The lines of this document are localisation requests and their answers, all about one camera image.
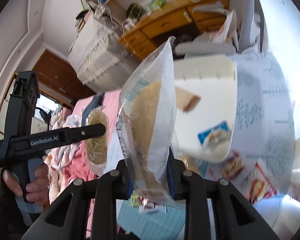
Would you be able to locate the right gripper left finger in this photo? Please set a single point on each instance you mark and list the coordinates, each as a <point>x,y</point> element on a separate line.
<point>85,209</point>

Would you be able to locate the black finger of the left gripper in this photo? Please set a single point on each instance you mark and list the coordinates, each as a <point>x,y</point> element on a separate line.
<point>87,132</point>

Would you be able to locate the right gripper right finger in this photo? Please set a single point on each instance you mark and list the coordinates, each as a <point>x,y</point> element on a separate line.
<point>214,206</point>

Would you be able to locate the clear pack of pale noodles snack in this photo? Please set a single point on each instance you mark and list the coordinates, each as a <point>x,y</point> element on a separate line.
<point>96,148</point>

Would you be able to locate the clear bag of brown crackers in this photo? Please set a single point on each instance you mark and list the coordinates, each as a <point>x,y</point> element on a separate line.
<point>145,125</point>

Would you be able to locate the person's left hand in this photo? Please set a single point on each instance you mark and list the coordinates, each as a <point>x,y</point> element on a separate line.
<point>37,191</point>

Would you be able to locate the pink quilt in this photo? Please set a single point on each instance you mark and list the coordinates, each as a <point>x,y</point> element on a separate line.
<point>68,163</point>

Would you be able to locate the dark blue cloth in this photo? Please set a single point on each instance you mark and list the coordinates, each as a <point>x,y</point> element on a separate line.
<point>96,102</point>

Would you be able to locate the red white snack pack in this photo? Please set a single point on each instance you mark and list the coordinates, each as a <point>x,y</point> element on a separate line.
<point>254,182</point>

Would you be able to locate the green yellow small snack packet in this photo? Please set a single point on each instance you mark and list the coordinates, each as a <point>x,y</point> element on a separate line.
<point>136,200</point>

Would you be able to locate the white lace covered furniture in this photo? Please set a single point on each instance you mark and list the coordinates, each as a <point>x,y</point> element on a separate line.
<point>99,60</point>

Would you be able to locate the blue white snack packet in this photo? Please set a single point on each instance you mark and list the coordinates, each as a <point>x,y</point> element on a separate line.
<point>215,136</point>

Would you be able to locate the tree print white sheet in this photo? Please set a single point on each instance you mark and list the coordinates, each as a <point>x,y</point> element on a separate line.
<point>264,129</point>

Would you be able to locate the wafer snack in clear wrap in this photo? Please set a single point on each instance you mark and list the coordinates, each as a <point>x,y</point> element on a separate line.
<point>185,101</point>

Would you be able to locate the white plastic storage bin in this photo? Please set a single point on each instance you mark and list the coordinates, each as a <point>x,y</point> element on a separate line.
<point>214,80</point>

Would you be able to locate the wooden desk with drawers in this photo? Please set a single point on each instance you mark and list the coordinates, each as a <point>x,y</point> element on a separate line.
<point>175,18</point>

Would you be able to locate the grey office chair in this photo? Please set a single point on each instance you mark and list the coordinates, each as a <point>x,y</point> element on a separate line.
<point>233,37</point>

